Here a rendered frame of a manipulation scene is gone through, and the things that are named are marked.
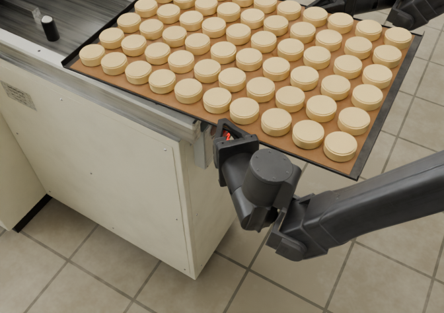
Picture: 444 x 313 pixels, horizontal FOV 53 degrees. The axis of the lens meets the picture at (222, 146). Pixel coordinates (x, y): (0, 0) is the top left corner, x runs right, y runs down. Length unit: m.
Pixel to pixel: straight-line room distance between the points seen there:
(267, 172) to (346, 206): 0.11
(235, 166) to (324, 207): 0.15
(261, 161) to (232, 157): 0.10
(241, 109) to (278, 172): 0.20
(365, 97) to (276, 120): 0.16
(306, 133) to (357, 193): 0.18
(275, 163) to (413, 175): 0.17
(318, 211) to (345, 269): 1.16
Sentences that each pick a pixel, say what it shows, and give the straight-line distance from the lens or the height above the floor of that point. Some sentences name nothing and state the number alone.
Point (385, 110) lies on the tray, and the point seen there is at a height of 1.00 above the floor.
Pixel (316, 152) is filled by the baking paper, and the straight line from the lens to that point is 0.72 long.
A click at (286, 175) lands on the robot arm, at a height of 1.09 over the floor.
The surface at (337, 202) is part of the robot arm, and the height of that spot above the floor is 1.07.
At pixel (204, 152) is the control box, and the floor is 0.77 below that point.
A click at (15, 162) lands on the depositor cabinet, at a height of 0.34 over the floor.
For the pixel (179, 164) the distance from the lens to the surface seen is 1.00.
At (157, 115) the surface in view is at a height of 0.88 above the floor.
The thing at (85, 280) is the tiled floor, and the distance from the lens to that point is 1.74.
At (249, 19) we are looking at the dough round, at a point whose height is 1.00.
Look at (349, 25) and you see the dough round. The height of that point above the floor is 1.01.
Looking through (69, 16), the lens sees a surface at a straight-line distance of 1.31.
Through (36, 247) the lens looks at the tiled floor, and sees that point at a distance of 1.86.
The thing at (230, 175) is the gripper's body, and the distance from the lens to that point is 0.67.
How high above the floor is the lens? 1.56
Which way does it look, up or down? 52 degrees down
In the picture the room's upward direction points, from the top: straight up
